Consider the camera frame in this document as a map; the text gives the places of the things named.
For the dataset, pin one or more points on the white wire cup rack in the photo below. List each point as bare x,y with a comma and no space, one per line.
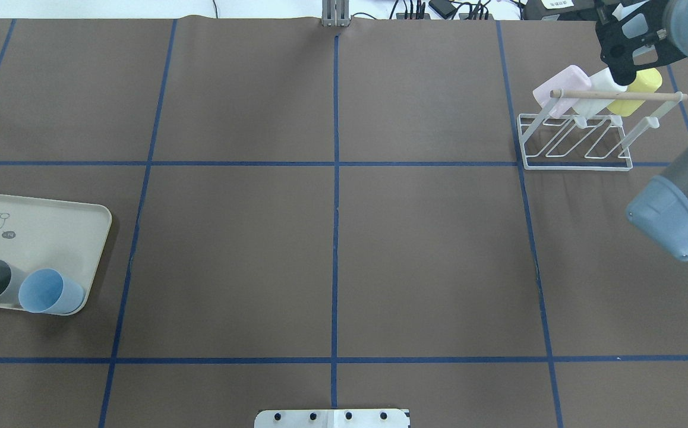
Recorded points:
577,143

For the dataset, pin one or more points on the cream serving tray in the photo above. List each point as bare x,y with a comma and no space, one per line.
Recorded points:
38,234

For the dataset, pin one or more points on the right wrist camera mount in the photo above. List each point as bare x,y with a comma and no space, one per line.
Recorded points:
637,35

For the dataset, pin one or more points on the pink ikea cup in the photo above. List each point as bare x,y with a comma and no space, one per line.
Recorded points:
571,78

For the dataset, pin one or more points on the light blue ikea cup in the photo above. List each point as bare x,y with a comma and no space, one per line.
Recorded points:
48,291

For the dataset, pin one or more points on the aluminium frame post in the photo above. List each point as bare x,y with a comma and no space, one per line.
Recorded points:
335,13

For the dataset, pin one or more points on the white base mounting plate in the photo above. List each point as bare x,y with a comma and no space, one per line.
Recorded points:
357,417

